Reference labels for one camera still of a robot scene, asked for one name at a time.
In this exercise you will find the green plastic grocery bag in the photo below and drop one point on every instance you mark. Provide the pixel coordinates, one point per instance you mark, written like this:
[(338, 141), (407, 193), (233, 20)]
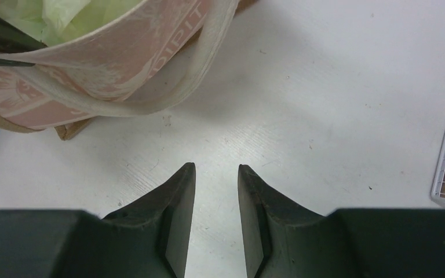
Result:
[(53, 22)]

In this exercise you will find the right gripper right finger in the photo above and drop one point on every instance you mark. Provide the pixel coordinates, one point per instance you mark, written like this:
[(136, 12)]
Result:
[(281, 238)]

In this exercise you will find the brown jute tote bag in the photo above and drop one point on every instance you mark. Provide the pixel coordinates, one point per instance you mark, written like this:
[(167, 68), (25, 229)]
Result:
[(147, 60)]

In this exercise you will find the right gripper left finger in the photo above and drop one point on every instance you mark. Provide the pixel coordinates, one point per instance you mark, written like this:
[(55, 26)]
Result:
[(147, 238)]

